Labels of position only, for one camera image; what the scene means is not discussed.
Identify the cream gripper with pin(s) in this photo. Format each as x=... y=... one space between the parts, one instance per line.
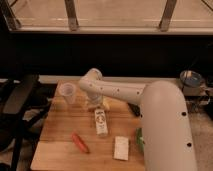
x=94 y=101

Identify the white labelled bottle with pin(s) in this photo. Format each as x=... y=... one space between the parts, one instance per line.
x=101 y=123

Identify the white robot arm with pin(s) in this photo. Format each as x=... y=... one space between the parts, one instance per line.
x=166 y=132

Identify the clear plastic cup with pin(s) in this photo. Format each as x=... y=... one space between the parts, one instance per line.
x=68 y=91

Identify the orange carrot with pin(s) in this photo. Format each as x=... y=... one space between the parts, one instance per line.
x=79 y=143

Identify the black remote control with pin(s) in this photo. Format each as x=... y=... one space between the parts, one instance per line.
x=135 y=109

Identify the white sponge block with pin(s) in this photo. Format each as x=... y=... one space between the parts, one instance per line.
x=121 y=148

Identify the green plate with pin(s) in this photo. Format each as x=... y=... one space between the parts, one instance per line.
x=139 y=140

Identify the black chair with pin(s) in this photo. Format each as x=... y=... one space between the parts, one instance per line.
x=24 y=106

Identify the metal bowl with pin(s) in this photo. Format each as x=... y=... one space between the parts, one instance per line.
x=191 y=78

